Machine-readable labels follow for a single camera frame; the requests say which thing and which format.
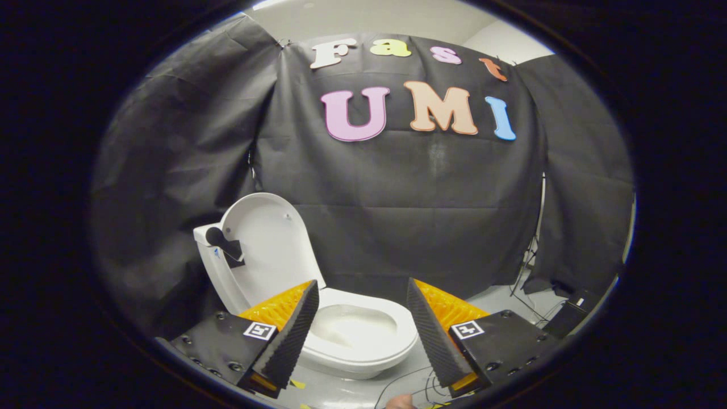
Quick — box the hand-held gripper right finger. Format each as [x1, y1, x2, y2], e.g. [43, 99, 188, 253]
[406, 277, 560, 398]

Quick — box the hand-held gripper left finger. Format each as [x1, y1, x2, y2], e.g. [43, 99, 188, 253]
[169, 278, 320, 398]

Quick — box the white toilet lid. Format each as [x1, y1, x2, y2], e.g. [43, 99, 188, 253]
[219, 192, 327, 310]

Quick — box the white toilet seat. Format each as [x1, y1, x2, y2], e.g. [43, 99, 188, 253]
[301, 287, 420, 367]

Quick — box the white ceramic toilet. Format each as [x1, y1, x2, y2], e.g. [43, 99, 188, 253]
[193, 223, 420, 380]

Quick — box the black box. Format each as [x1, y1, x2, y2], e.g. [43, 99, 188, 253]
[542, 289, 596, 340]

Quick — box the black backdrop cloth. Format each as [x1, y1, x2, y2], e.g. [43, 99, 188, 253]
[91, 14, 634, 340]

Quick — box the thin metal stand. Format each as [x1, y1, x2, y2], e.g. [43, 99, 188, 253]
[510, 173, 547, 297]

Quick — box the black floor cable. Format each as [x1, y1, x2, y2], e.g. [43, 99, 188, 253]
[374, 365, 450, 407]

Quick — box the tangle of thin cables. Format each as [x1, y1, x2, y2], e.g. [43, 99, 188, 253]
[510, 290, 566, 325]

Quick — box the black lid handle tab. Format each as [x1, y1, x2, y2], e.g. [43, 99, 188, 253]
[205, 226, 246, 269]

